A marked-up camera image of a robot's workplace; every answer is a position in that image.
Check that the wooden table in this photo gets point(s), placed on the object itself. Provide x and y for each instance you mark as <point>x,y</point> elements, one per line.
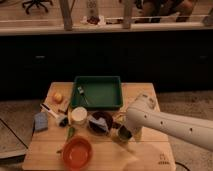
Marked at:
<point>151,153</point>

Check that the white handled brush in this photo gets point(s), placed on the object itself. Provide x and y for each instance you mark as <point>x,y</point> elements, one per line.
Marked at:
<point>61,119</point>

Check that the blue cloth in bowl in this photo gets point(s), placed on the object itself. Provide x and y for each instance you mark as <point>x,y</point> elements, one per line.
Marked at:
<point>99,122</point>

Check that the orange plastic bowl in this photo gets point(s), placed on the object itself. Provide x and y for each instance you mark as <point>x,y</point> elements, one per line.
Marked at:
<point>76,154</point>

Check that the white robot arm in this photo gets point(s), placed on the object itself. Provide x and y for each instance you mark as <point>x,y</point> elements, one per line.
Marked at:
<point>141,112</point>

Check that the dark brown bowl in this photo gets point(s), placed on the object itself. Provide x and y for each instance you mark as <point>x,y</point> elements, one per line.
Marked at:
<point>97,130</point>

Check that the dark grape bunch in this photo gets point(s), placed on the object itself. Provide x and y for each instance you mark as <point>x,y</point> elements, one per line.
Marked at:
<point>116,125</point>

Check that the metal fork in tray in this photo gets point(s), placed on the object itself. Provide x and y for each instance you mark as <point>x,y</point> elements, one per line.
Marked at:
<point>81,92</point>

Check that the green plastic tray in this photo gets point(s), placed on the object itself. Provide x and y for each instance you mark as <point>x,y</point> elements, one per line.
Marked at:
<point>102,92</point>

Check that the black office chair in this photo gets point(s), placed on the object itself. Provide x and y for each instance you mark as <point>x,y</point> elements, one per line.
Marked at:
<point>28,4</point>

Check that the white cup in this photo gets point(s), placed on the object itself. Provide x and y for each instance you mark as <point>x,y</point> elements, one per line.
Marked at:
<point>79,115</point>

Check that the green chili pepper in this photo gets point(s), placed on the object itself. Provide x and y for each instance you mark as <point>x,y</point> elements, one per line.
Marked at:
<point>71,132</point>

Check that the blue sponge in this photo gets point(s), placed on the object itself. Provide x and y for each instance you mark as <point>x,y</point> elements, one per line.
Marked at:
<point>41,122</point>

